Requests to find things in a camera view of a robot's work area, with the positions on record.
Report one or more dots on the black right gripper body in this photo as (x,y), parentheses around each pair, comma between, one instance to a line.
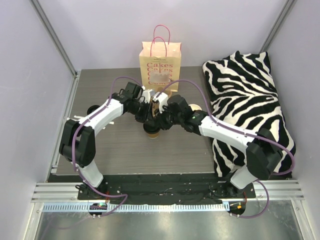
(162,118)

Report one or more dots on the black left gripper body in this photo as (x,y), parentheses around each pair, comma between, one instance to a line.
(145,114)

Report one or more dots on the brown pulp cup carrier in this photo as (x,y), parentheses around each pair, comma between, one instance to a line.
(154,107)

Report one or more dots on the black plastic cup lid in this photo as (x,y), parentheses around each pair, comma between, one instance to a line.
(151,129)

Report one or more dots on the brown paper coffee cup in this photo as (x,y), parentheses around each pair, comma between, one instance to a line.
(195,107)

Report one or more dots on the paper cakes bag pink handles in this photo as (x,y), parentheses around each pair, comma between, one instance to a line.
(160,60)

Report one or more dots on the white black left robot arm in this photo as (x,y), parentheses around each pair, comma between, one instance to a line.
(78,141)

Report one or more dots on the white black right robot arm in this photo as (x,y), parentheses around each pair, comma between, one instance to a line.
(262,153)

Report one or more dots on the white wrapped straw upper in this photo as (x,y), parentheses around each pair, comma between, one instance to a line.
(79,117)

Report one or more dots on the white wrapped straw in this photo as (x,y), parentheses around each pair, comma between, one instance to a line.
(72,120)
(79,117)

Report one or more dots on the white wrapped straw lower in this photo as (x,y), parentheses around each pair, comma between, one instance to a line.
(72,120)

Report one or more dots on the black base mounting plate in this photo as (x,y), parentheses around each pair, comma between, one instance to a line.
(172,189)

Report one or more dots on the zebra print pillow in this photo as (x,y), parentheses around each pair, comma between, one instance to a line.
(242,92)

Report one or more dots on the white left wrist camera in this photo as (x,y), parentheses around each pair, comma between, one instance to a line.
(147,95)

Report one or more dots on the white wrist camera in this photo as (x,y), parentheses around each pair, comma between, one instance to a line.
(160,99)
(147,95)

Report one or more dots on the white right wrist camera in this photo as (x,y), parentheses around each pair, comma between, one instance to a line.
(160,99)

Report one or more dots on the aluminium frame rail front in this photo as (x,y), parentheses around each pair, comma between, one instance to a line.
(67,197)

